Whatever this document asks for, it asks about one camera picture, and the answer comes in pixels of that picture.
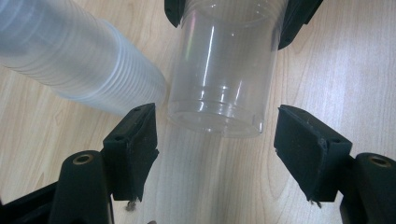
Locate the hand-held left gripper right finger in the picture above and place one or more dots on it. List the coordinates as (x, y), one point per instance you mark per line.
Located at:
(308, 152)

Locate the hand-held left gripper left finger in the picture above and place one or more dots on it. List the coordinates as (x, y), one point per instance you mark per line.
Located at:
(134, 152)

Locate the single clear plastic cup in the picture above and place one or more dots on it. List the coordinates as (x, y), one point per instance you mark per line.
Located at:
(224, 77)

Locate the stack of clear plastic cups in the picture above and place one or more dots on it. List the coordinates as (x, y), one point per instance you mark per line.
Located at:
(71, 53)

